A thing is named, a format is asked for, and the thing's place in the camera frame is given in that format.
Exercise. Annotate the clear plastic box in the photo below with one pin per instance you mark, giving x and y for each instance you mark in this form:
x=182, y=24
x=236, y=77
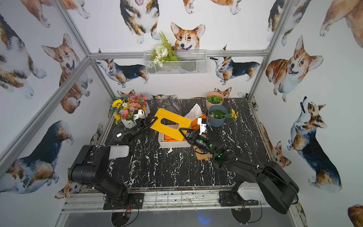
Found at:
x=170, y=105

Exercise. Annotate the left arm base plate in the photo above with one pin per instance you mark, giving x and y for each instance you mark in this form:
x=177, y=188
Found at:
x=131, y=201

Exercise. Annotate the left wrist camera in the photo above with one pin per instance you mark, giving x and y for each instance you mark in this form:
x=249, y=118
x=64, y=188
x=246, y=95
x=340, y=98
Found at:
x=139, y=114

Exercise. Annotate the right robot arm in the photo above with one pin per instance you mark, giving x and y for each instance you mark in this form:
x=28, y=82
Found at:
x=277, y=187

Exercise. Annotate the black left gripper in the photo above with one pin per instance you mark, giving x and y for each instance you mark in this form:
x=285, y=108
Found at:
x=142, y=123

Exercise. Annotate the aluminium frame post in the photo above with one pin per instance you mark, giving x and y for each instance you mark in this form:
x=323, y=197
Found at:
x=286, y=13

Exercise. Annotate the white wire wall basket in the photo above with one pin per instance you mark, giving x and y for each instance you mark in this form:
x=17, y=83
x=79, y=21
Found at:
x=189, y=62

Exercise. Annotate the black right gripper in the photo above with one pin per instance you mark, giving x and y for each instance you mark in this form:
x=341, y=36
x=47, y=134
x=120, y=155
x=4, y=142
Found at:
x=190, y=135

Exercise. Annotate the yellow bamboo box lid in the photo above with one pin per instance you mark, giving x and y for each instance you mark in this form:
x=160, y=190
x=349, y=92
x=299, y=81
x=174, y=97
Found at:
x=169, y=123

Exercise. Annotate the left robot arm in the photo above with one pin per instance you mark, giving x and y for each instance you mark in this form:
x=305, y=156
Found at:
x=91, y=165

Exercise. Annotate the blue-grey flower pot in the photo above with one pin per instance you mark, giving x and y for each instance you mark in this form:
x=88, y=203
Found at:
x=217, y=115

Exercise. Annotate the colourful flowers white fence planter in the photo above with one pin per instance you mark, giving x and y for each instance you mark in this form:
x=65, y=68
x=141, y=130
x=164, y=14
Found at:
x=125, y=107

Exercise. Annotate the orange tissue pack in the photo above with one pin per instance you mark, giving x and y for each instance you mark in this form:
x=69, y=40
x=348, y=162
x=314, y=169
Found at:
x=194, y=114
x=175, y=127

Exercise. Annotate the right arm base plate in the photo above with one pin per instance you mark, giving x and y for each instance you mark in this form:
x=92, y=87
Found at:
x=230, y=199

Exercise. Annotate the light wooden lid board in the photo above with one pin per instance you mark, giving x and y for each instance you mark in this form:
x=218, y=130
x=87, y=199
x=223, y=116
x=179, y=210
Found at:
x=200, y=155

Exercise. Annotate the yellow artificial flower sprig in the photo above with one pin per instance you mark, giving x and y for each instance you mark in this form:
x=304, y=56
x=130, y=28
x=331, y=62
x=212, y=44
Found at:
x=233, y=115

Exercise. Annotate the orange tissue pack by pots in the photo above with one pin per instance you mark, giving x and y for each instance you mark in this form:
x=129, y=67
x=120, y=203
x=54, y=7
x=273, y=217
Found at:
x=194, y=114

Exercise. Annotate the white green artificial bouquet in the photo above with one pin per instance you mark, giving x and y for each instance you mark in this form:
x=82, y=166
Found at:
x=163, y=53

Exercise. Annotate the peach succulent pot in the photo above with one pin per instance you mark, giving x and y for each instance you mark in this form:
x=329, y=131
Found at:
x=214, y=98

